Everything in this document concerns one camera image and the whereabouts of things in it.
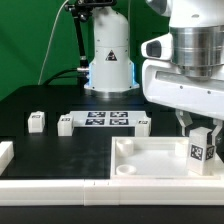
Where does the white square table top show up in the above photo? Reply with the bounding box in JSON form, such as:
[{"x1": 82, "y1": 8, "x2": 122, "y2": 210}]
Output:
[{"x1": 110, "y1": 137, "x2": 224, "y2": 180}]

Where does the black cable bundle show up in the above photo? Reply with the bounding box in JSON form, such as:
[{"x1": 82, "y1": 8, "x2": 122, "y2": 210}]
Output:
[{"x1": 42, "y1": 68, "x2": 91, "y2": 86}]

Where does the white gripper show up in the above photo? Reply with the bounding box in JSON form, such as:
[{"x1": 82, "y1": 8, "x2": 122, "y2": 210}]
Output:
[{"x1": 142, "y1": 59, "x2": 224, "y2": 145}]

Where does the black camera stand pole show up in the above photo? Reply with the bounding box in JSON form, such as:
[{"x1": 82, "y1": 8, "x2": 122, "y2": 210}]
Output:
[{"x1": 65, "y1": 0, "x2": 117, "y2": 85}]

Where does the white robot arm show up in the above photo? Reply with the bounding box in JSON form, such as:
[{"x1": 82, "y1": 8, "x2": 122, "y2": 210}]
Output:
[{"x1": 84, "y1": 0, "x2": 224, "y2": 135}]

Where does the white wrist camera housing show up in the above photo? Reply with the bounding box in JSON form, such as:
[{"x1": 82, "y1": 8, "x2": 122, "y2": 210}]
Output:
[{"x1": 141, "y1": 33, "x2": 173, "y2": 63}]

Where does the white cable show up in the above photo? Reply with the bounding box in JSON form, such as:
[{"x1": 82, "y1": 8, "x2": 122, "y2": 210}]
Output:
[{"x1": 37, "y1": 0, "x2": 70, "y2": 86}]

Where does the white U-shaped obstacle fence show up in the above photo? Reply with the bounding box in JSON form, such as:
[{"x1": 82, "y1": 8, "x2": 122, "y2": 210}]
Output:
[{"x1": 0, "y1": 140, "x2": 224, "y2": 206}]

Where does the white base tag plate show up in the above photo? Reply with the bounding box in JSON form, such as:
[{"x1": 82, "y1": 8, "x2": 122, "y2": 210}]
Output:
[{"x1": 70, "y1": 111, "x2": 147, "y2": 127}]

